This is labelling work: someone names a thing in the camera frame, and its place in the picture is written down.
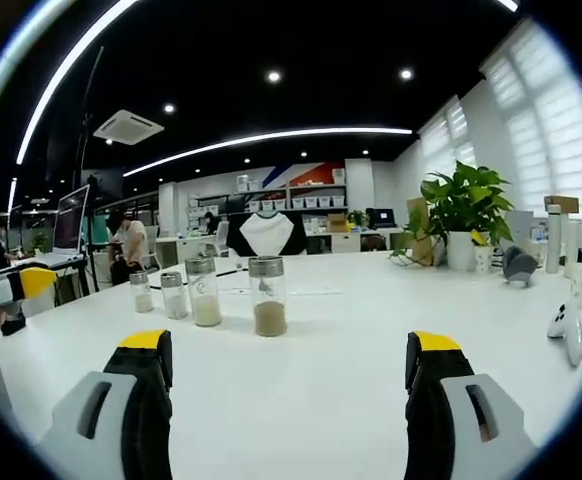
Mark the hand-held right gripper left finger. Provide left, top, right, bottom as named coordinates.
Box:
left=38, top=329, right=174, bottom=480

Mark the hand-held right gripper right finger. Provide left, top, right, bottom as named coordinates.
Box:
left=404, top=330, right=540, bottom=480

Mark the seasoning bottle with brown powder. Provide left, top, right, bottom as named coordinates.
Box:
left=248, top=255, right=289, bottom=337

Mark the small seasoning bottle white powder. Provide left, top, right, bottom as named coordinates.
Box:
left=129, top=271, right=154, bottom=314
left=160, top=272, right=189, bottom=320

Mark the tall seasoning bottle cream powder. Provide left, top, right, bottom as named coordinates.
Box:
left=184, top=255, right=223, bottom=328

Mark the open silver laptop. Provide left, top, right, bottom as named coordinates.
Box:
left=14, top=183, right=92, bottom=269

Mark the white game controller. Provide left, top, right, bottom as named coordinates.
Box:
left=546, top=299, right=582, bottom=367

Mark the small patterned paper cup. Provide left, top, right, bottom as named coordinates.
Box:
left=473, top=245, right=493, bottom=274

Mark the ceiling air conditioner vent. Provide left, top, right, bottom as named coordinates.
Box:
left=92, top=108, right=166, bottom=147

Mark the green potted plant white pot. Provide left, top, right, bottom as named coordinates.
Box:
left=389, top=159, right=516, bottom=273

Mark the white and black shirt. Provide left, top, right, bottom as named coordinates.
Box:
left=225, top=210, right=308, bottom=258

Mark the brown cardboard box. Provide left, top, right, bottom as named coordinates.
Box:
left=544, top=194, right=581, bottom=215

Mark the wall shelf with white bins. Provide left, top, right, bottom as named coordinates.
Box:
left=190, top=167, right=350, bottom=214

